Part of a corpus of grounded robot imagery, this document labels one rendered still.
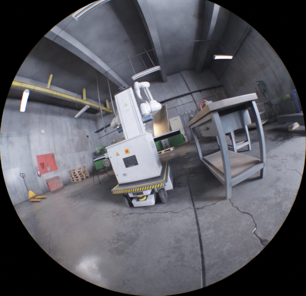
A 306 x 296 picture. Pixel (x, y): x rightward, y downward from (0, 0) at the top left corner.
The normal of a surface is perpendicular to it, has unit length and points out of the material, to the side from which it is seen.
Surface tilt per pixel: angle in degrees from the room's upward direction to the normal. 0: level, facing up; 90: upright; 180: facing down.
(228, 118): 90
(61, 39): 180
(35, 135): 90
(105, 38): 180
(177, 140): 90
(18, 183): 90
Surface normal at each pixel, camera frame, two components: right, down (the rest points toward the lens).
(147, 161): -0.18, 0.05
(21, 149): 0.93, -0.30
